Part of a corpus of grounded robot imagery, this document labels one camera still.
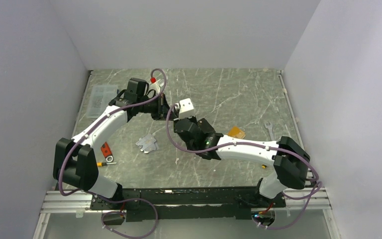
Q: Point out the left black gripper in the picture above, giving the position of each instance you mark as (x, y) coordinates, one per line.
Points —
(162, 109)

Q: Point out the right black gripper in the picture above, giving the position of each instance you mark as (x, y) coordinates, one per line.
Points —
(193, 118)

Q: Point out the clear plastic screw box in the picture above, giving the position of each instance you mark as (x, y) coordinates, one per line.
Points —
(101, 95)

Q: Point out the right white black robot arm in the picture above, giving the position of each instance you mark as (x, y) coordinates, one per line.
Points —
(285, 156)

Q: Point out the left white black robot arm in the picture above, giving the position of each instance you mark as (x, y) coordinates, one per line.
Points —
(75, 167)

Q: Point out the orange card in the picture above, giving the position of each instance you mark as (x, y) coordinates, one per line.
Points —
(236, 132)

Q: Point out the silver credit card stack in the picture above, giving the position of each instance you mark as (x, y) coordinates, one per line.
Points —
(147, 144)

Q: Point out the silver wrench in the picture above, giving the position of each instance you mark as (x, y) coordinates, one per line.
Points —
(269, 126)

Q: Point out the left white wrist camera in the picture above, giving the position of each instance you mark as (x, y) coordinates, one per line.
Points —
(155, 86)

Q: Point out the aluminium frame rail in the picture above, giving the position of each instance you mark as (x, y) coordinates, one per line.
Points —
(79, 203)

